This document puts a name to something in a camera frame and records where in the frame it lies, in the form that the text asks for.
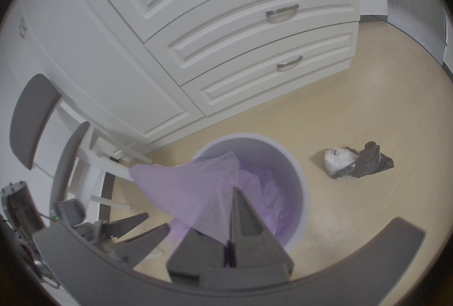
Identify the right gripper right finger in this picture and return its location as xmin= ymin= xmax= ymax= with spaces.
xmin=229 ymin=187 xmax=294 ymax=280

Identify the white trash bin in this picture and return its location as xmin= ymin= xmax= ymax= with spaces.
xmin=170 ymin=134 xmax=312 ymax=253

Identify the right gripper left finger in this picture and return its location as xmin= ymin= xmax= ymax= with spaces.
xmin=166 ymin=228 xmax=228 ymax=285

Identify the crumpled white paper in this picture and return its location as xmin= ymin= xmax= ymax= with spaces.
xmin=324 ymin=148 xmax=360 ymax=178

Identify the purple plastic bag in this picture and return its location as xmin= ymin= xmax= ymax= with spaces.
xmin=128 ymin=151 xmax=294 ymax=249

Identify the white wardrobe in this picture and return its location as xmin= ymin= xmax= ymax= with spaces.
xmin=0 ymin=0 xmax=361 ymax=158

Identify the crumpled black plastic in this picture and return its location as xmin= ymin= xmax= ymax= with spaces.
xmin=333 ymin=142 xmax=394 ymax=179

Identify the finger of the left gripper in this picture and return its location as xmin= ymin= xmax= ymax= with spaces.
xmin=114 ymin=224 xmax=170 ymax=264
xmin=106 ymin=213 xmax=149 ymax=240

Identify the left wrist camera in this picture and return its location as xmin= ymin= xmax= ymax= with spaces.
xmin=53 ymin=198 xmax=86 ymax=224

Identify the white chair dark grey seat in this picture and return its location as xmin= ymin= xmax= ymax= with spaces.
xmin=10 ymin=74 xmax=153 ymax=215

